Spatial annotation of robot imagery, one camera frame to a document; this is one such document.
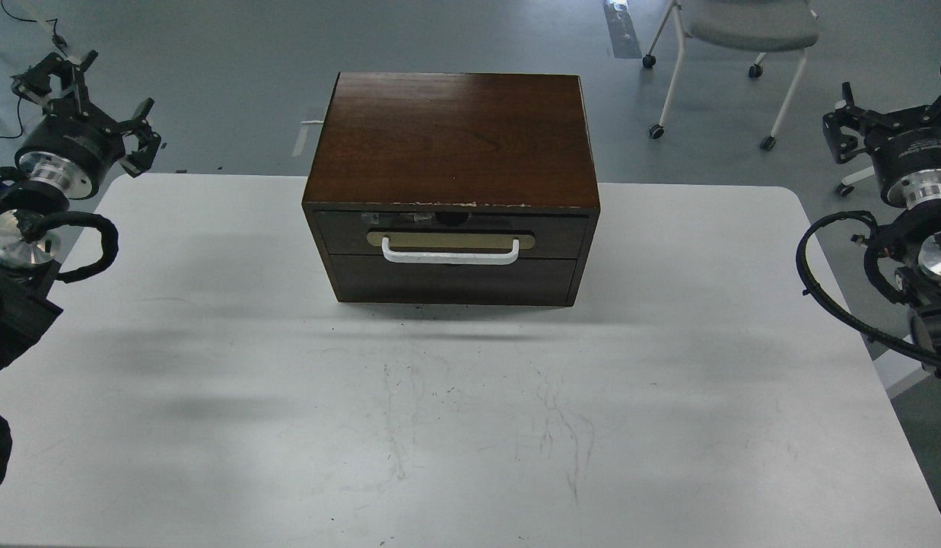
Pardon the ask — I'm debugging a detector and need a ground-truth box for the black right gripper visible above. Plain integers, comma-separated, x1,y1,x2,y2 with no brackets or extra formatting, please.
822,60,941,208

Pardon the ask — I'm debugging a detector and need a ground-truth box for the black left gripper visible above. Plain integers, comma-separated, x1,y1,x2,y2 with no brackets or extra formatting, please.
11,51,163,200

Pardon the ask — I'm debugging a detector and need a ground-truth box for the wooden drawer with white handle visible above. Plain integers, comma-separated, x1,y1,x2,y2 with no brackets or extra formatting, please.
313,211,589,259

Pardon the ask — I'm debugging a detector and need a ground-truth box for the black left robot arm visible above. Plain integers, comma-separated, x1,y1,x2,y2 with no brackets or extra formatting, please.
0,51,161,371

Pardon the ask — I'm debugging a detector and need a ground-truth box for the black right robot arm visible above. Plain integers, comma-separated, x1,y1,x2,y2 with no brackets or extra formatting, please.
822,63,941,378

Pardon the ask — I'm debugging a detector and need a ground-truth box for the grey office chair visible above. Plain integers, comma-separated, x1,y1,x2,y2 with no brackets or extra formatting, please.
641,1,820,151

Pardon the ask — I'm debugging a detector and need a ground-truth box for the white table leg base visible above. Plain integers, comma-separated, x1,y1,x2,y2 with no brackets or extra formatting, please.
873,350,933,400

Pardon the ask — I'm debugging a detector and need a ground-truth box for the dark brown wooden cabinet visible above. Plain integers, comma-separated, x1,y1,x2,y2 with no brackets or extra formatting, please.
302,72,601,307

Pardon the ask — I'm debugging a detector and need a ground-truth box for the black cable on floor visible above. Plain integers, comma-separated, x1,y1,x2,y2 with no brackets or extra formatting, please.
0,0,69,140

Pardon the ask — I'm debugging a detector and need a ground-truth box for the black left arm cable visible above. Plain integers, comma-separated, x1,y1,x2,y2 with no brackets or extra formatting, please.
21,211,120,285

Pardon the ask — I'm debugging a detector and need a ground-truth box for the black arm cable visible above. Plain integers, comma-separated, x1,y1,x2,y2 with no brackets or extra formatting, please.
21,211,120,285
795,211,941,375

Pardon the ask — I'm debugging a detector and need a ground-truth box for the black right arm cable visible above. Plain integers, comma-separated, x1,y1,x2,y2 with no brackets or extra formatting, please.
795,211,941,375

